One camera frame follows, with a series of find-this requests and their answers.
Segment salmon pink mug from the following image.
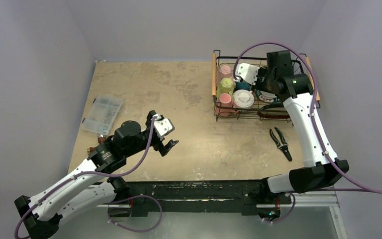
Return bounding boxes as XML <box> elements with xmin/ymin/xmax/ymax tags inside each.
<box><xmin>215</xmin><ymin>93</ymin><xmax>236</xmax><ymax>118</ymax></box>

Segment green faceted mug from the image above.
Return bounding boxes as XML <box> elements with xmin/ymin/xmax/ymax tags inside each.
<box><xmin>216</xmin><ymin>78</ymin><xmax>235</xmax><ymax>98</ymax></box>

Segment white handled cup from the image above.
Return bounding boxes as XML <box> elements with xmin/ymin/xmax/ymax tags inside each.
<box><xmin>233</xmin><ymin>90</ymin><xmax>255</xmax><ymax>109</ymax></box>

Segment light pink faceted mug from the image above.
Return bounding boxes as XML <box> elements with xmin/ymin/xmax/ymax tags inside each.
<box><xmin>216</xmin><ymin>64</ymin><xmax>233</xmax><ymax>83</ymax></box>

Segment dark blue bowl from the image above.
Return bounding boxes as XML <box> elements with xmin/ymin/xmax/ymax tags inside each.
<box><xmin>235</xmin><ymin>82</ymin><xmax>252</xmax><ymax>91</ymax></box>

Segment red rimmed plate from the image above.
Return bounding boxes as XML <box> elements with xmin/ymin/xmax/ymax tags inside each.
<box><xmin>257</xmin><ymin>103</ymin><xmax>290</xmax><ymax>120</ymax></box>

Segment green rimmed white plate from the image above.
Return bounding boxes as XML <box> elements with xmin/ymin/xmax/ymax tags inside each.
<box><xmin>255</xmin><ymin>90</ymin><xmax>279</xmax><ymax>103</ymax></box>

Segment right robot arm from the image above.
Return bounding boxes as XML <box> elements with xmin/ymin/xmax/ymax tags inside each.
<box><xmin>259</xmin><ymin>50</ymin><xmax>349</xmax><ymax>203</ymax></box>

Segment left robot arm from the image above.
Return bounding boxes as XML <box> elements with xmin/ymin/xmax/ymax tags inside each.
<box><xmin>14</xmin><ymin>111</ymin><xmax>177</xmax><ymax>239</ymax></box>

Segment brown faucet tap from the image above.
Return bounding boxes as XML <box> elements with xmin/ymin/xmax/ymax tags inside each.
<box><xmin>87</xmin><ymin>134</ymin><xmax>107</xmax><ymax>155</ymax></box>

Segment clear plastic organizer box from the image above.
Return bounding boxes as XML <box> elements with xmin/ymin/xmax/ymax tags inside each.
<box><xmin>81</xmin><ymin>95</ymin><xmax>123</xmax><ymax>136</ymax></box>

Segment black pliers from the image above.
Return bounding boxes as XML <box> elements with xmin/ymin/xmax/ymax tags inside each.
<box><xmin>269</xmin><ymin>127</ymin><xmax>292</xmax><ymax>162</ymax></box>

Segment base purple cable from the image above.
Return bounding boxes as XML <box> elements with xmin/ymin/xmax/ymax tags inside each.
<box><xmin>107</xmin><ymin>194</ymin><xmax>164</xmax><ymax>233</ymax></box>

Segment black wire dish rack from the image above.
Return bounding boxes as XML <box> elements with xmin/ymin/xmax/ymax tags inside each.
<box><xmin>211</xmin><ymin>50</ymin><xmax>314</xmax><ymax>122</ymax></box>

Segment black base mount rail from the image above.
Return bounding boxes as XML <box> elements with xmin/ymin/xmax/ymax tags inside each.
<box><xmin>110</xmin><ymin>180</ymin><xmax>292</xmax><ymax>219</ymax></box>

